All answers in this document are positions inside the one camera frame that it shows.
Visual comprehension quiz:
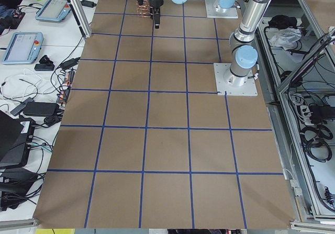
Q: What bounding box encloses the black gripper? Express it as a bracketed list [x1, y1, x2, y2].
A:
[149, 0, 164, 29]

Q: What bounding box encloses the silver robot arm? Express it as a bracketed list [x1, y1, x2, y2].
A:
[215, 0, 236, 13]
[171, 0, 271, 87]

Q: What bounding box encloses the blue teach pendant far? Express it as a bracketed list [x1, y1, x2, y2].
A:
[35, 0, 71, 23]

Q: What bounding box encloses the blue teach pendant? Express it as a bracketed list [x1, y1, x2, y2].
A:
[35, 0, 71, 23]
[2, 32, 44, 64]

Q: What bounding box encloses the black cloth bundle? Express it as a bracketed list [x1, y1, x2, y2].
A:
[268, 15, 297, 29]

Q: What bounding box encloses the orange lit power strip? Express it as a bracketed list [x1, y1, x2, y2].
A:
[57, 69, 75, 105]

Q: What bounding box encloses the black foot pedal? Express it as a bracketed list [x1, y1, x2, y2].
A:
[34, 63, 55, 72]

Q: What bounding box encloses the crumpled white cloth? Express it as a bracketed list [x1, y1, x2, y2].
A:
[269, 28, 302, 50]

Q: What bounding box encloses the blue teach pendant near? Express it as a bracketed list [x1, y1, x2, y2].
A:
[2, 32, 44, 64]

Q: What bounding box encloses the black power adapter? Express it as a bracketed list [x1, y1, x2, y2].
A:
[23, 102, 59, 117]

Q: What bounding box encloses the black laptop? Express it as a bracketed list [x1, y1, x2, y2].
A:
[1, 112, 35, 169]

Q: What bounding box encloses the black electronics box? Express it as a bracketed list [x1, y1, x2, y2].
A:
[1, 168, 39, 211]

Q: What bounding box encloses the copper wire wine basket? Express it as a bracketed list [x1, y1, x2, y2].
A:
[137, 0, 153, 19]

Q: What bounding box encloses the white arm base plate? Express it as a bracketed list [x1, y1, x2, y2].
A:
[214, 63, 258, 96]
[205, 0, 238, 19]

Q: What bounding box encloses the aluminium frame post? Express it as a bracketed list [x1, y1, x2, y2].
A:
[67, 0, 92, 39]

